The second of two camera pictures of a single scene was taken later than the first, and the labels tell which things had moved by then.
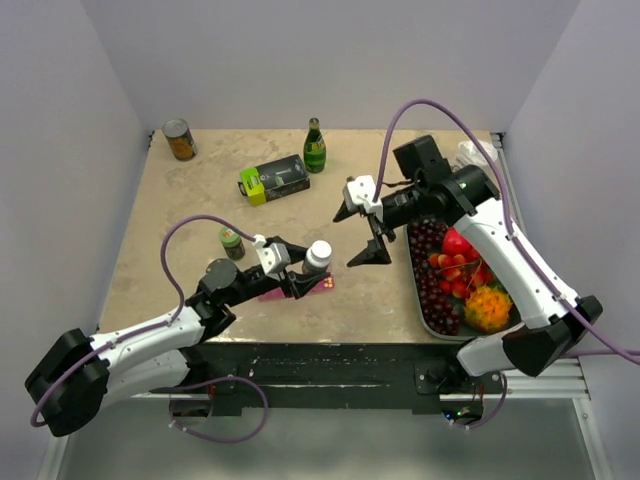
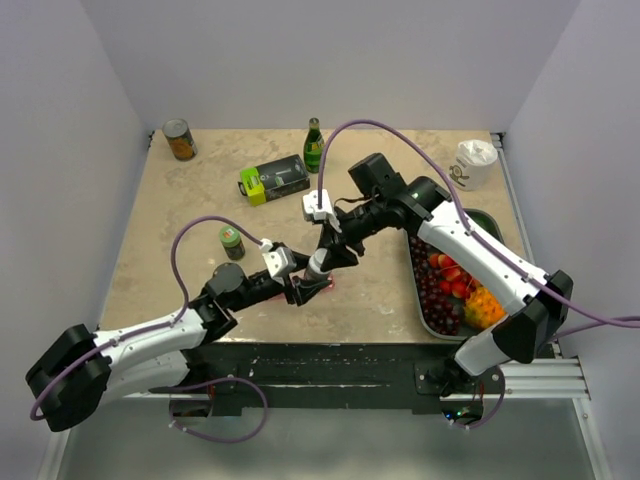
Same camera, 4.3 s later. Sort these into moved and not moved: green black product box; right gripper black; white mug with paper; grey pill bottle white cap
Moved: right gripper black
Not moved: grey pill bottle white cap; green black product box; white mug with paper
